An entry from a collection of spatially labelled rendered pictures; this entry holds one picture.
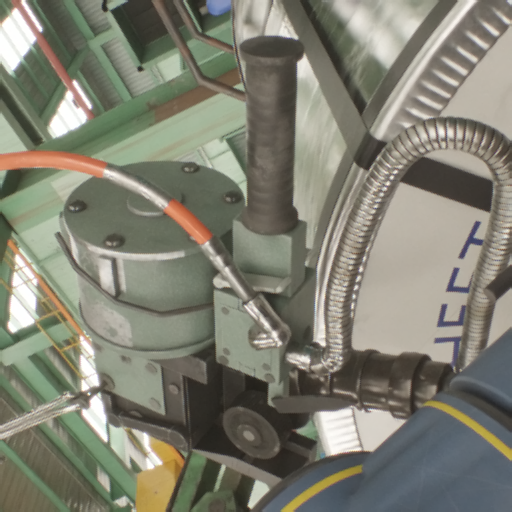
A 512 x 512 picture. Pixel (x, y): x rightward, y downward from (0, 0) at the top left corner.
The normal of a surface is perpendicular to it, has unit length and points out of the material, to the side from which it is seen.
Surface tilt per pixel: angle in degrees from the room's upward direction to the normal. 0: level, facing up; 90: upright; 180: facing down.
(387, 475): 83
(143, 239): 115
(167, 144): 90
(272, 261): 58
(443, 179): 90
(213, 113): 90
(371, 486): 82
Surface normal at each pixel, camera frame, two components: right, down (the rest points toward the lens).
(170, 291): 0.21, 0.56
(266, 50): 0.00, -0.82
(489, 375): -0.56, -0.77
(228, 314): -0.49, 0.50
